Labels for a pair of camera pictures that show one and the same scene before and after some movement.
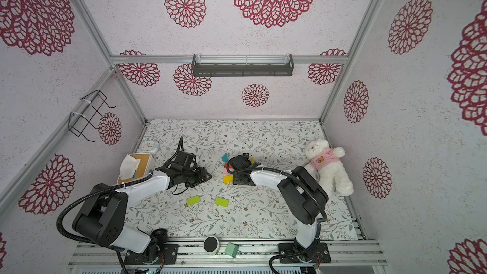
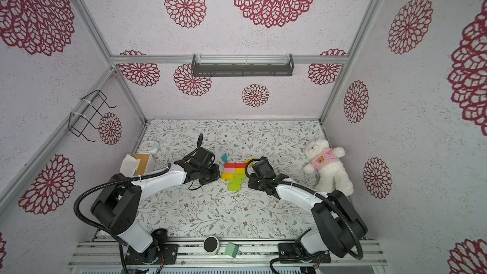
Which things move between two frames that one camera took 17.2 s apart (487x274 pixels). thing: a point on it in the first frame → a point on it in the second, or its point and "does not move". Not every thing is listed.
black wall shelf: (242, 70) does not move
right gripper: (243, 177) → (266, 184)
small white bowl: (149, 146) does not move
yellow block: (227, 179) does not move
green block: (193, 200) → (234, 187)
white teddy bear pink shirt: (325, 168) does not move
